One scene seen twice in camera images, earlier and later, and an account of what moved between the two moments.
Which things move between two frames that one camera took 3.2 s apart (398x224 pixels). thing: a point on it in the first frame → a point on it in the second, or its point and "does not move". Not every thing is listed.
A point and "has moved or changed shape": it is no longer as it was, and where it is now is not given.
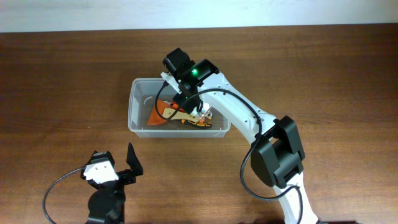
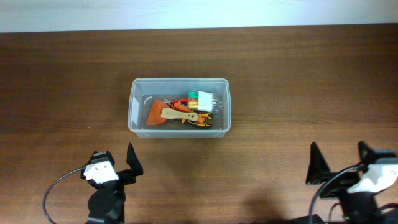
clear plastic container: (143, 94) does not move
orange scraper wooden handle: (161, 114) does not move
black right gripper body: (185, 102) → (339, 186)
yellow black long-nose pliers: (197, 124) does not move
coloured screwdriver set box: (203, 117) has moved or changed shape
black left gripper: (137, 169) does not move
